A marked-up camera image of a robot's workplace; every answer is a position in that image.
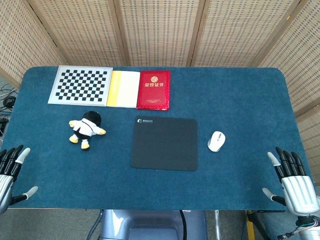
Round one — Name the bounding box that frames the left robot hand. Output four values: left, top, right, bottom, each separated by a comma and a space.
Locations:
0, 144, 39, 214

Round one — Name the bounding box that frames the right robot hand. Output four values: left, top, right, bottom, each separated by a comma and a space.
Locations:
261, 146, 320, 217

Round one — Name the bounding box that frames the white computer mouse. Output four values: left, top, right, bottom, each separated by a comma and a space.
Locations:
207, 130, 226, 153

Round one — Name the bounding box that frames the black mouse pad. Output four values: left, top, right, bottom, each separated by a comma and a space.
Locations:
130, 115, 199, 172

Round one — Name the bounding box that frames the yellow black tripod stand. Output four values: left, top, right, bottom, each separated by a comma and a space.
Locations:
243, 209, 270, 240

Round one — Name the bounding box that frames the black white penguin plush toy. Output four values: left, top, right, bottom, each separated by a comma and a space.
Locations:
68, 110, 107, 151

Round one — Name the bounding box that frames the checkerboard calibration board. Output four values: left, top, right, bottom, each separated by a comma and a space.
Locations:
47, 65, 114, 107

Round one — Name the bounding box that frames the blue felt table cover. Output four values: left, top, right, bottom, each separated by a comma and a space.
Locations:
0, 65, 314, 211

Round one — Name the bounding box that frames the yellow white booklet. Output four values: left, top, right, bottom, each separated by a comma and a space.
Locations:
105, 70, 141, 109

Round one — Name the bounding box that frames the grey robot torso base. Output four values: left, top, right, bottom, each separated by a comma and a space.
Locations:
99, 209, 208, 240

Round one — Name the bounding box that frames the red certificate folder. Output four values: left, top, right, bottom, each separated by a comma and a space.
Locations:
136, 70, 172, 111

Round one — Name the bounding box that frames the woven folding screen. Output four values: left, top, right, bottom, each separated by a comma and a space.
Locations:
0, 0, 320, 186

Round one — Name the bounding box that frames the black cable bundle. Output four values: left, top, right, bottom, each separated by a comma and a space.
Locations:
0, 83, 18, 137

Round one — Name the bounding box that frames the black hanging cable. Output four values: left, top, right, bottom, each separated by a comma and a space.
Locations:
178, 209, 192, 240

